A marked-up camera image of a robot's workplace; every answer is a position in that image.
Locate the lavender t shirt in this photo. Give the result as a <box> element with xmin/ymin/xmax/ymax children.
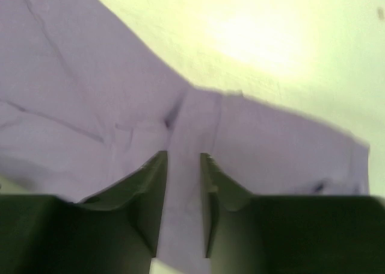
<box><xmin>1</xmin><ymin>0</ymin><xmax>368</xmax><ymax>273</ymax></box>

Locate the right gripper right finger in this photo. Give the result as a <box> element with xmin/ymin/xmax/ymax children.
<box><xmin>200</xmin><ymin>154</ymin><xmax>384</xmax><ymax>273</ymax></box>

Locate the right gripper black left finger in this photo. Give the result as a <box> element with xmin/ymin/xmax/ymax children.
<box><xmin>1</xmin><ymin>151</ymin><xmax>168</xmax><ymax>273</ymax></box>

